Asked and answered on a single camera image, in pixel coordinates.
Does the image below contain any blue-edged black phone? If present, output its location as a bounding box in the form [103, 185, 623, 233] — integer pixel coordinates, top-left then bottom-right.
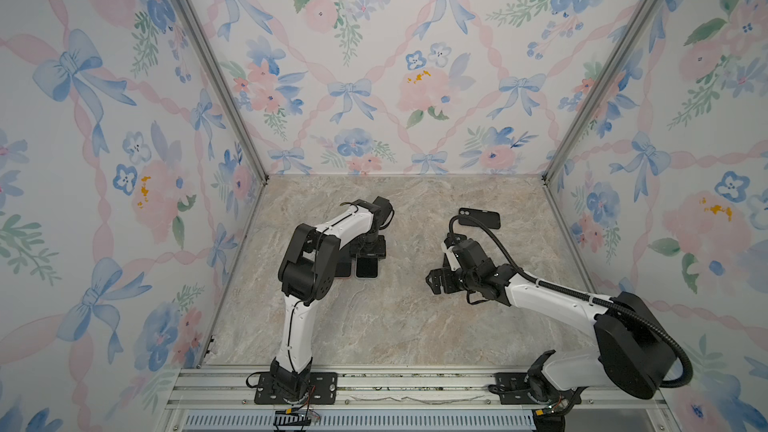
[355, 257, 379, 279]

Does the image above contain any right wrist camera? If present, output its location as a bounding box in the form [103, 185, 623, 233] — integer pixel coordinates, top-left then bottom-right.
[441, 243, 461, 272]

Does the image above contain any left corner aluminium post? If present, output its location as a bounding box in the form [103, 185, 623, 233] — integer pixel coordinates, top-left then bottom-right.
[170, 0, 268, 186]

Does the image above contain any black phone case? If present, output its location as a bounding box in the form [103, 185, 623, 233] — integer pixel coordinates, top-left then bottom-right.
[458, 207, 501, 230]

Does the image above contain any right corner aluminium post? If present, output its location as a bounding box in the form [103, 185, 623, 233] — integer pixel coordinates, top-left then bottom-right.
[542, 0, 663, 187]

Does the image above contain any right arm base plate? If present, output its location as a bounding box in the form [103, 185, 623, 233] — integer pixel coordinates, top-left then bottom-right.
[487, 372, 581, 408]

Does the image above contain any purple-edged black phone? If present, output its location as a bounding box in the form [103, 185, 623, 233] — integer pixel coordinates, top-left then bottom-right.
[335, 251, 352, 278]

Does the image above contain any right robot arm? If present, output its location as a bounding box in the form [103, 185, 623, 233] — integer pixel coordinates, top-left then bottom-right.
[425, 235, 679, 405]

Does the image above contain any corner aluminium post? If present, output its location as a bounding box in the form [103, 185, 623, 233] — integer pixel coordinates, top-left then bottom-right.
[170, 0, 268, 186]
[542, 0, 663, 187]

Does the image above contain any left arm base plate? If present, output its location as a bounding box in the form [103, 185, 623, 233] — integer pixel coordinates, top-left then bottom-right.
[245, 372, 338, 406]

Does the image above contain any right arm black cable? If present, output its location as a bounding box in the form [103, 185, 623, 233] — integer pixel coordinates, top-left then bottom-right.
[448, 214, 694, 389]

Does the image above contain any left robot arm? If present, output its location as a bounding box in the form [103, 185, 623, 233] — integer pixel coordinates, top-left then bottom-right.
[270, 197, 394, 401]

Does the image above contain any aluminium rail frame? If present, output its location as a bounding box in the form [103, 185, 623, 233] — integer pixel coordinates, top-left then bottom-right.
[155, 366, 681, 431]

